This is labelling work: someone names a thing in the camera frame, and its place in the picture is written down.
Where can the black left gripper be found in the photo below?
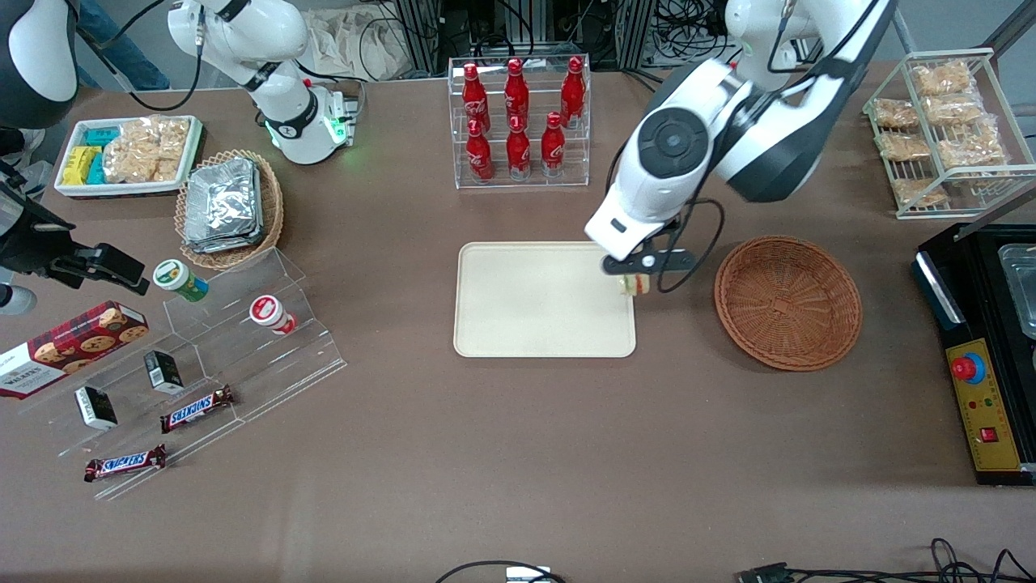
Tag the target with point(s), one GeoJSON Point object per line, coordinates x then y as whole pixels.
{"type": "Point", "coordinates": [673, 226]}

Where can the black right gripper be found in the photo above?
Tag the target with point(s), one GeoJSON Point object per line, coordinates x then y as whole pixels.
{"type": "Point", "coordinates": [34, 244]}

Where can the triangular sandwich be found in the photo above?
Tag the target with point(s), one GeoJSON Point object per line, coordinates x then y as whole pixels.
{"type": "Point", "coordinates": [635, 286]}

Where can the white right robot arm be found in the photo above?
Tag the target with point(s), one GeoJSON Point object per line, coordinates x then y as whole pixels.
{"type": "Point", "coordinates": [303, 134]}

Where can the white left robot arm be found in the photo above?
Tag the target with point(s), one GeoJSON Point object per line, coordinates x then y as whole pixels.
{"type": "Point", "coordinates": [672, 186]}

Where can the white rectangular snack tray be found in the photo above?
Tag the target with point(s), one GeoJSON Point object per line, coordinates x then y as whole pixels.
{"type": "Point", "coordinates": [129, 189]}

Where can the beige plastic tray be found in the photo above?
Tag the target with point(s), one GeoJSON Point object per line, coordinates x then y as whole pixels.
{"type": "Point", "coordinates": [534, 300]}

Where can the round brown wicker basket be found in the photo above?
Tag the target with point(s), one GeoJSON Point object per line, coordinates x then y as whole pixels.
{"type": "Point", "coordinates": [789, 304]}

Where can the oval tan wicker basket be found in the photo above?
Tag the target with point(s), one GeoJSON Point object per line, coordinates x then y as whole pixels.
{"type": "Point", "coordinates": [272, 210]}

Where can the green lidded snack cup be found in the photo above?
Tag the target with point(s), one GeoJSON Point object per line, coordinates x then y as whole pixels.
{"type": "Point", "coordinates": [174, 277]}

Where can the red tartan cookie box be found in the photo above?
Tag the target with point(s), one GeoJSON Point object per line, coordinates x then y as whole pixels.
{"type": "Point", "coordinates": [73, 344]}

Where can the teal snack packet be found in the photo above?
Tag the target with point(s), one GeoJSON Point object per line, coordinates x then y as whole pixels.
{"type": "Point", "coordinates": [96, 170]}
{"type": "Point", "coordinates": [101, 136]}

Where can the silver foil wrapped pack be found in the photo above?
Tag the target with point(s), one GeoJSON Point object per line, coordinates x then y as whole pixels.
{"type": "Point", "coordinates": [222, 198]}
{"type": "Point", "coordinates": [218, 243]}

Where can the yellow snack packet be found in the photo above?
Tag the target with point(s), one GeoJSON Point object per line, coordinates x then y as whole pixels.
{"type": "Point", "coordinates": [77, 164]}

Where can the small black carton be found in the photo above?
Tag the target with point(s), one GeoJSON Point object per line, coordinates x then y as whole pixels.
{"type": "Point", "coordinates": [95, 407]}
{"type": "Point", "coordinates": [163, 372]}

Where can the clear bag of rice crackers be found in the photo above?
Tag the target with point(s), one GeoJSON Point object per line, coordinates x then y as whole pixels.
{"type": "Point", "coordinates": [146, 150]}

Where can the clear acrylic bottle rack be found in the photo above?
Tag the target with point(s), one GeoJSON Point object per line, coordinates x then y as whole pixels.
{"type": "Point", "coordinates": [534, 183]}

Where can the red cola bottle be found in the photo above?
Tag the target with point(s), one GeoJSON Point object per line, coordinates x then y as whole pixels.
{"type": "Point", "coordinates": [479, 158]}
{"type": "Point", "coordinates": [473, 97]}
{"type": "Point", "coordinates": [516, 93]}
{"type": "Point", "coordinates": [573, 93]}
{"type": "Point", "coordinates": [518, 154]}
{"type": "Point", "coordinates": [553, 150]}

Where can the red lidded snack cup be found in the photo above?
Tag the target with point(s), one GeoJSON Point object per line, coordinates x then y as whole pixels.
{"type": "Point", "coordinates": [267, 312]}

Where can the brown Snickers bar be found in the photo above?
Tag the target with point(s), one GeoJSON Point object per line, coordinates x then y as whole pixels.
{"type": "Point", "coordinates": [125, 463]}
{"type": "Point", "coordinates": [197, 409]}

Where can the clear acrylic stepped display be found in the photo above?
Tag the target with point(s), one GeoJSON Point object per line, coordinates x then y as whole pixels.
{"type": "Point", "coordinates": [307, 356]}

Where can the person leg in jeans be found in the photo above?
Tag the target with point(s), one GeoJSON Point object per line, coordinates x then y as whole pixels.
{"type": "Point", "coordinates": [121, 48]}

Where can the clear bag of fried snacks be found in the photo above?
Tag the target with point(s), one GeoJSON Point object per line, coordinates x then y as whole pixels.
{"type": "Point", "coordinates": [971, 150]}
{"type": "Point", "coordinates": [943, 78]}
{"type": "Point", "coordinates": [902, 146]}
{"type": "Point", "coordinates": [919, 193]}
{"type": "Point", "coordinates": [953, 109]}
{"type": "Point", "coordinates": [894, 113]}

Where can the small white device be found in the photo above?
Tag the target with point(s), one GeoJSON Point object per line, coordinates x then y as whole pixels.
{"type": "Point", "coordinates": [528, 574]}

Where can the black heating machine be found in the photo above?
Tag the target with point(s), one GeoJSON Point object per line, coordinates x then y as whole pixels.
{"type": "Point", "coordinates": [951, 304]}

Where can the beige cloth bag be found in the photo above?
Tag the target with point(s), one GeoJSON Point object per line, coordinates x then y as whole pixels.
{"type": "Point", "coordinates": [356, 40]}

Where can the red emergency stop button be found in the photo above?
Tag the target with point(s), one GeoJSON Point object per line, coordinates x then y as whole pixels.
{"type": "Point", "coordinates": [968, 368]}

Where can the yellow control panel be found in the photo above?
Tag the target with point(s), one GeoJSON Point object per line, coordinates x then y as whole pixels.
{"type": "Point", "coordinates": [991, 405]}

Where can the steel pan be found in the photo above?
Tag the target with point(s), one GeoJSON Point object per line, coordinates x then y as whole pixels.
{"type": "Point", "coordinates": [1021, 291]}

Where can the aluminium frame post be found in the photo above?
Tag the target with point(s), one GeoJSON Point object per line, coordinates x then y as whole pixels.
{"type": "Point", "coordinates": [421, 32]}
{"type": "Point", "coordinates": [635, 32]}

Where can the red rocker switch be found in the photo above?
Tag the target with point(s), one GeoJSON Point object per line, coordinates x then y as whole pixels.
{"type": "Point", "coordinates": [988, 434]}

